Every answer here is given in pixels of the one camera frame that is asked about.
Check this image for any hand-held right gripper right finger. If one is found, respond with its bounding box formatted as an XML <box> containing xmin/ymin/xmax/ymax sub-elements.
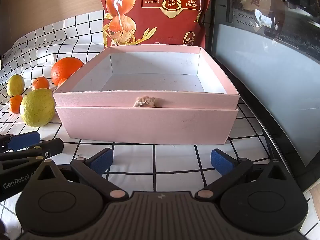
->
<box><xmin>195</xmin><ymin>148</ymin><xmax>293</xmax><ymax>202</ymax></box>

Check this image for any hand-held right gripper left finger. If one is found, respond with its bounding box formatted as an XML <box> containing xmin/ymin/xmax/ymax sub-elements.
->
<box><xmin>31</xmin><ymin>147</ymin><xmax>129</xmax><ymax>202</ymax></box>

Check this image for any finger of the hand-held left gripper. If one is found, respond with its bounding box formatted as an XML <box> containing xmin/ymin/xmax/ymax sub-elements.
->
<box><xmin>0</xmin><ymin>131</ymin><xmax>41</xmax><ymax>152</ymax></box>
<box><xmin>0</xmin><ymin>138</ymin><xmax>64</xmax><ymax>165</ymax></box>

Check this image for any large green guava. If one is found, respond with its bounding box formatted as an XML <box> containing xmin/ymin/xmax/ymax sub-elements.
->
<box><xmin>20</xmin><ymin>89</ymin><xmax>56</xmax><ymax>127</ymax></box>

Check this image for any small green guava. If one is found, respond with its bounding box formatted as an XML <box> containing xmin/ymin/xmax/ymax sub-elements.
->
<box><xmin>6</xmin><ymin>74</ymin><xmax>25</xmax><ymax>97</ymax></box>

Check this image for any pink cardboard box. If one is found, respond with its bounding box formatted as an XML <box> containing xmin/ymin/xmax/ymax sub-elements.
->
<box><xmin>52</xmin><ymin>45</ymin><xmax>240</xmax><ymax>145</ymax></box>

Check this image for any large orange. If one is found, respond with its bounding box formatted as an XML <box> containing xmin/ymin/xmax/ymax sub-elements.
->
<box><xmin>51</xmin><ymin>57</ymin><xmax>84</xmax><ymax>87</ymax></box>

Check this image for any checkered white tablecloth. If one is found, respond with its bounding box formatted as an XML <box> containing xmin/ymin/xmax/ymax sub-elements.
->
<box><xmin>0</xmin><ymin>10</ymin><xmax>275</xmax><ymax>220</ymax></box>

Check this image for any glass panel computer case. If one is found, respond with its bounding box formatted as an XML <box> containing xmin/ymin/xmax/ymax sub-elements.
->
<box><xmin>210</xmin><ymin>0</ymin><xmax>320</xmax><ymax>193</ymax></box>

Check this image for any red snack bag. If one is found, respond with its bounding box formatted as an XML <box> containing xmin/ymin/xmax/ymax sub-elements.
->
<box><xmin>99</xmin><ymin>0</ymin><xmax>217</xmax><ymax>52</ymax></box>

